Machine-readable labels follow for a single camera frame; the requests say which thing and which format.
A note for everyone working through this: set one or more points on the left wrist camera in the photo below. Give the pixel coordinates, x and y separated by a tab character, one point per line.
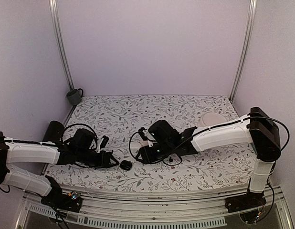
101	143

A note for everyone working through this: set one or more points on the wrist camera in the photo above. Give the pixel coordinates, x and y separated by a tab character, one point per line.
101	143
142	134

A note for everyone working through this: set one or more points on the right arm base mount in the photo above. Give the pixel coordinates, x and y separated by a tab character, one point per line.
245	201

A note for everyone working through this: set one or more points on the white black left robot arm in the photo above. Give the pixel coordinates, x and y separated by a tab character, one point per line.
84	147

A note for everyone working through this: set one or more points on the aluminium frame post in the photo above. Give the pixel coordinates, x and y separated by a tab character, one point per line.
245	48
60	44

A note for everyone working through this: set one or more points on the front aluminium rail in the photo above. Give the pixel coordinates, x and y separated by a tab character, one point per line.
203	209

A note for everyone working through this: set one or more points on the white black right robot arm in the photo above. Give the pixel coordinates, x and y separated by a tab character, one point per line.
255	128

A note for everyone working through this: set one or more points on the grey mug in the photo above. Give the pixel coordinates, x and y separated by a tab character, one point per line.
74	96

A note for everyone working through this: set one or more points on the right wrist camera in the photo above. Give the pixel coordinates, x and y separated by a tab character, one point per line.
142	134

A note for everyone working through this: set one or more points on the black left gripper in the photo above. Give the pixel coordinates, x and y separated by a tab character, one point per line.
104	161

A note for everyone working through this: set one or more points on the beige earbud charging case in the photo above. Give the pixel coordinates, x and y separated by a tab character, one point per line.
144	143

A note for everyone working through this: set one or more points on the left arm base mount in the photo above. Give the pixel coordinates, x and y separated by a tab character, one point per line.
63	201

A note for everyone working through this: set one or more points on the left aluminium frame post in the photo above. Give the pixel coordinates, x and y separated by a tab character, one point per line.
60	44

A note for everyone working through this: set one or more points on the white round plate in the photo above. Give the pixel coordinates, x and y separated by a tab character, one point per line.
210	119

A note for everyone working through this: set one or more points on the floral patterned table mat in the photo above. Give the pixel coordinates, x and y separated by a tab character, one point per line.
125	120

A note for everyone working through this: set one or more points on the black cylinder object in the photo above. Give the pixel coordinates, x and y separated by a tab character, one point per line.
53	132

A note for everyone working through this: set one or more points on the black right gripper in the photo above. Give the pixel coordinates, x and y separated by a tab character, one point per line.
147	158

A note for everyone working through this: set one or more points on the right aluminium frame post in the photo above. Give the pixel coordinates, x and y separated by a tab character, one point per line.
245	48

